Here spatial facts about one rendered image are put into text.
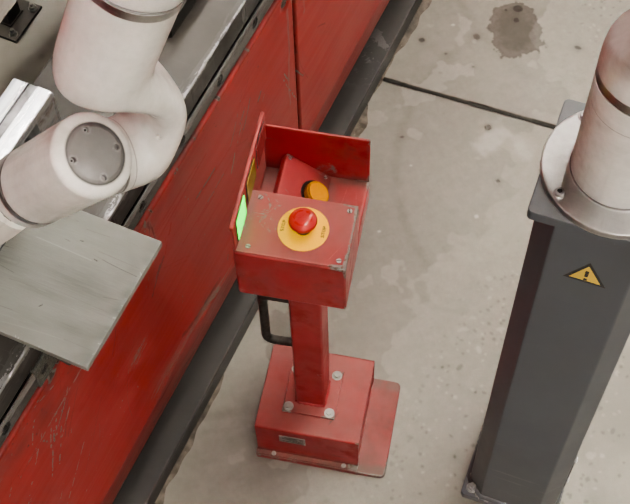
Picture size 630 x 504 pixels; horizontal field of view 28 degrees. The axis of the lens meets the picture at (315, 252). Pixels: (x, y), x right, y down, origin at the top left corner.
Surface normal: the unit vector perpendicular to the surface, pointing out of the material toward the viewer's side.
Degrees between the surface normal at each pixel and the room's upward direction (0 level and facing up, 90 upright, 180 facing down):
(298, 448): 90
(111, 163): 42
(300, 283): 90
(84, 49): 74
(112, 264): 0
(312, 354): 90
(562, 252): 90
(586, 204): 0
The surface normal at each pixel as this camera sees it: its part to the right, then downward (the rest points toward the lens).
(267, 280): -0.19, 0.84
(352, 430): -0.02, -0.51
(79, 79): -0.37, 0.65
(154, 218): 0.91, 0.35
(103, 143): 0.59, -0.18
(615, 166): -0.44, 0.77
